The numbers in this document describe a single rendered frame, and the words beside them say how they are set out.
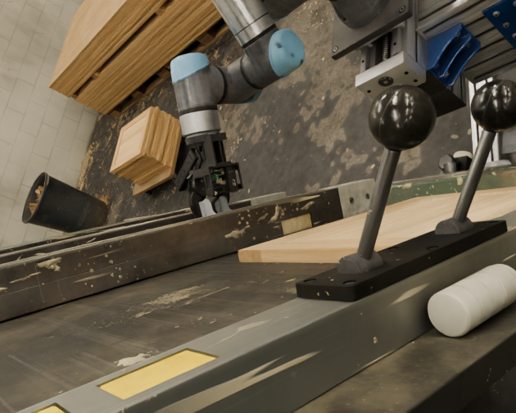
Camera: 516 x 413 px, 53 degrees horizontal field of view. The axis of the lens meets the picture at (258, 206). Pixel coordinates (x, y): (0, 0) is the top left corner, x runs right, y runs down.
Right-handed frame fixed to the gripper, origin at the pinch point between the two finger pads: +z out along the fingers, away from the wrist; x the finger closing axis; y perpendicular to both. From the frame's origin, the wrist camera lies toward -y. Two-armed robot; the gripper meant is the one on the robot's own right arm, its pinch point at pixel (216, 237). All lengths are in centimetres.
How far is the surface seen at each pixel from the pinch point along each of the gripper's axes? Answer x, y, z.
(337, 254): -10.6, 41.9, 0.7
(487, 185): 38, 37, -1
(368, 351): -34, 66, 1
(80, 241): -20.0, -19.0, -4.0
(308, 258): -10.6, 36.7, 1.3
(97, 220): 132, -398, 4
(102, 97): 179, -434, -120
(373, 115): -33, 68, -13
